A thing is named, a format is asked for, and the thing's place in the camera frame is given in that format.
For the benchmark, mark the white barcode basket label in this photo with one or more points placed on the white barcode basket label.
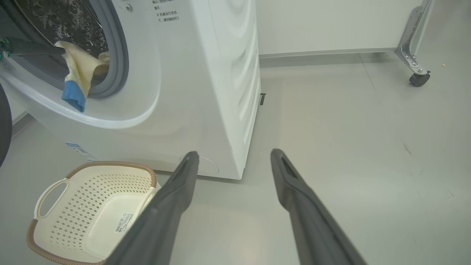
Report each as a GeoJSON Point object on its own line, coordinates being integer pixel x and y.
{"type": "Point", "coordinates": [124, 222]}

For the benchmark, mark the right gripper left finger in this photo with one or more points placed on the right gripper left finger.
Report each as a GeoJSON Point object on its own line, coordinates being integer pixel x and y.
{"type": "Point", "coordinates": [162, 217]}

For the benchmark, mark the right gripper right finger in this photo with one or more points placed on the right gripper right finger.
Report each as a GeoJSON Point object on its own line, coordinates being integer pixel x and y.
{"type": "Point", "coordinates": [312, 221]}

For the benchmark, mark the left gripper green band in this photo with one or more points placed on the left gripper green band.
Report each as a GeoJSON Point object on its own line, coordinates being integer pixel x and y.
{"type": "Point", "coordinates": [3, 48]}

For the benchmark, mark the round washing machine door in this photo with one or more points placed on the round washing machine door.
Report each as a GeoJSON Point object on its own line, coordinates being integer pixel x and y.
{"type": "Point", "coordinates": [4, 125]}

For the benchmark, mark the round white filter cover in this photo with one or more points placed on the round white filter cover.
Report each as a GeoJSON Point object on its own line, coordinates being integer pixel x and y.
{"type": "Point", "coordinates": [209, 165]}

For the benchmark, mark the perforated steel washing machine drum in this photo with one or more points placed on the perforated steel washing machine drum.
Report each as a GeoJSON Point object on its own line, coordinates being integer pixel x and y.
{"type": "Point", "coordinates": [62, 22]}

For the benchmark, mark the grey partition stand with caster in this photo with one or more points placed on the grey partition stand with caster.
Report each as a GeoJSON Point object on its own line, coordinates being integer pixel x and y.
{"type": "Point", "coordinates": [410, 40]}

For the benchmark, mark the pale yellow blue trimmed garment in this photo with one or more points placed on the pale yellow blue trimmed garment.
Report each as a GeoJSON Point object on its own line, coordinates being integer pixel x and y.
{"type": "Point", "coordinates": [79, 70]}

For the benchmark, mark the grey rubber door gasket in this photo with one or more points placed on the grey rubber door gasket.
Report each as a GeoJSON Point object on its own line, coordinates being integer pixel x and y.
{"type": "Point", "coordinates": [117, 51]}

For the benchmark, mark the cream perforated laundry basket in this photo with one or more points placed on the cream perforated laundry basket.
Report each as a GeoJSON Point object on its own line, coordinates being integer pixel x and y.
{"type": "Point", "coordinates": [92, 187]}

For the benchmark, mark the blue energy label sticker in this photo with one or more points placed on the blue energy label sticker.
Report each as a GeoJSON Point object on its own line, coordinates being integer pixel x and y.
{"type": "Point", "coordinates": [79, 150]}

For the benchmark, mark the small black bracket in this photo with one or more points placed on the small black bracket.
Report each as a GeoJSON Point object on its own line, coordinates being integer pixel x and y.
{"type": "Point", "coordinates": [262, 98]}

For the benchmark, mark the white front-load washing machine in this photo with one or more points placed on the white front-load washing machine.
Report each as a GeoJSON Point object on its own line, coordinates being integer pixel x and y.
{"type": "Point", "coordinates": [191, 92]}

